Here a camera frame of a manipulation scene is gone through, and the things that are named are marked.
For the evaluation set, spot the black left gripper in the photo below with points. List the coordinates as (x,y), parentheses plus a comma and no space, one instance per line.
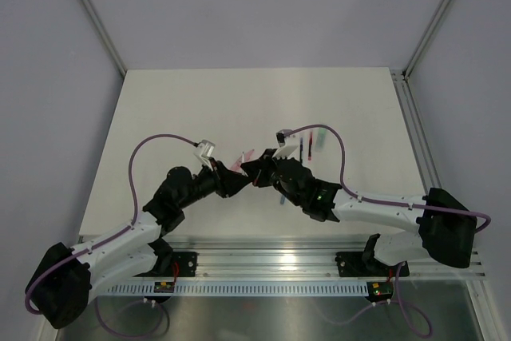
(227,182)

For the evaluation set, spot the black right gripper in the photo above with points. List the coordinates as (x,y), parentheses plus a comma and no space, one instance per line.
(258,169)

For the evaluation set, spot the red gel pen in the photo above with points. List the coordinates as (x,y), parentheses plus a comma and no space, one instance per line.
(310,145)

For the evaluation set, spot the green highlighter pen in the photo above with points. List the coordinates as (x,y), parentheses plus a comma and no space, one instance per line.
(320,140)

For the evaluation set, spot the white marker blue tip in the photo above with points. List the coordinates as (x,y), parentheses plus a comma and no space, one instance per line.
(241,163)

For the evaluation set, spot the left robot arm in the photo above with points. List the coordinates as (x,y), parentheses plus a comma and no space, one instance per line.
(68,279)

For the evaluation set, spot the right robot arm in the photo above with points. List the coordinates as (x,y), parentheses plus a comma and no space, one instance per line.
(435,225)

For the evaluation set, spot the pink translucent highlighter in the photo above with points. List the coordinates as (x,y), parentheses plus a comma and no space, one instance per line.
(236,166)

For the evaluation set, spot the left controller board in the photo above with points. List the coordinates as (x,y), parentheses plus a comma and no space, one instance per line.
(164,287)

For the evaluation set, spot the controller board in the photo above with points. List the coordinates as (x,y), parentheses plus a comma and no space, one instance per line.
(379,291)
(164,287)

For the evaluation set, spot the right controller board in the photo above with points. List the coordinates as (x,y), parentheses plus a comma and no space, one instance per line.
(379,291)

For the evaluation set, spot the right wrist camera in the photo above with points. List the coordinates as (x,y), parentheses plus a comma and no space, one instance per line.
(288,142)

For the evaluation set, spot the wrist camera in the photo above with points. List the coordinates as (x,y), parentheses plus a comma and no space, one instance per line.
(203,152)
(288,142)

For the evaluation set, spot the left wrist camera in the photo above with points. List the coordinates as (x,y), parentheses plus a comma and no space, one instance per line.
(203,152)

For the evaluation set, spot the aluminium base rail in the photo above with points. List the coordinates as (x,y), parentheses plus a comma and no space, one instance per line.
(295,258)

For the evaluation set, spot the white slotted cable duct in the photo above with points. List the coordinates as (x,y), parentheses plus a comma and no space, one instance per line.
(246,289)

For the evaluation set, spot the right side aluminium rail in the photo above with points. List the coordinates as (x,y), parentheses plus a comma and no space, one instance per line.
(423,156)

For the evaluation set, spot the right aluminium frame post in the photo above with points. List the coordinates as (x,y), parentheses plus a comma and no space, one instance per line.
(429,34)

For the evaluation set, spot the aluminium frame post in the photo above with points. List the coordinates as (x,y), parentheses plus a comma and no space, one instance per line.
(106,41)
(429,34)

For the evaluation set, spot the left aluminium frame post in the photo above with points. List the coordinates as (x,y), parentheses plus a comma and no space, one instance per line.
(106,41)

